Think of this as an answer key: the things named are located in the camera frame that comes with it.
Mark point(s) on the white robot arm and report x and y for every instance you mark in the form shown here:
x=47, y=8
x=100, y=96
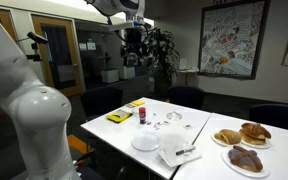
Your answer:
x=39, y=114

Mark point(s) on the clear glass bowl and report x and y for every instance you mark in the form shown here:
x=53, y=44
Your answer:
x=174, y=116

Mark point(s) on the yellow sticky note pad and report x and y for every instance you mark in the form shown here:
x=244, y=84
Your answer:
x=138, y=102

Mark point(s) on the red spice bottle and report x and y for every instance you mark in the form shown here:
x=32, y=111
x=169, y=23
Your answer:
x=142, y=115

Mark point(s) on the yellow crayon box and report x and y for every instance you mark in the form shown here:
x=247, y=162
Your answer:
x=118, y=116

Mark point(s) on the potted green plant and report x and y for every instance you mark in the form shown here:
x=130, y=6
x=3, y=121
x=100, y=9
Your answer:
x=161, y=49

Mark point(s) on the small paper scraps cluster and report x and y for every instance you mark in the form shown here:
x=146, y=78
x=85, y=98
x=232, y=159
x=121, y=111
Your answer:
x=157, y=125

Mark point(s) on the small white side table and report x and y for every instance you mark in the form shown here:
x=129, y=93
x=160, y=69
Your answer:
x=187, y=72

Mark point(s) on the black chair left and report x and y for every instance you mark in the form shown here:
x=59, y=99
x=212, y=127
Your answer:
x=100, y=101

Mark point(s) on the black office chair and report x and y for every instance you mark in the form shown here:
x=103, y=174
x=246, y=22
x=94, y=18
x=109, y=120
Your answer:
x=187, y=96

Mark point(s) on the small paper scrap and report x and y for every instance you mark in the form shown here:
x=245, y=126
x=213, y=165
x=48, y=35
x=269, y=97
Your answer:
x=187, y=127

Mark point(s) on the black marker pen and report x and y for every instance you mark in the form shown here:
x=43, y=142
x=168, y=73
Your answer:
x=183, y=151

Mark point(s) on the wooden door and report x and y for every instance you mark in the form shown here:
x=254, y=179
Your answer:
x=59, y=55

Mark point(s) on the croissant on white plate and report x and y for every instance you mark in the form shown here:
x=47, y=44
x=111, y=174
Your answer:
x=226, y=137

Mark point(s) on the bun on white plate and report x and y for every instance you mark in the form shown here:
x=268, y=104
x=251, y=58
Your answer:
x=255, y=135

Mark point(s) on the chocolate bread on white plate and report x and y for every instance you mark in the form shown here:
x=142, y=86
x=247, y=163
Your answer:
x=245, y=162

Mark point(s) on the black chair right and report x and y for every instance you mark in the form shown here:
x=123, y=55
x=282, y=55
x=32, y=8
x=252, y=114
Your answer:
x=271, y=114

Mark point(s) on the large framed wall poster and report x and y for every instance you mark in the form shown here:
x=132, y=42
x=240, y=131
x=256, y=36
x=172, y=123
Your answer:
x=231, y=37

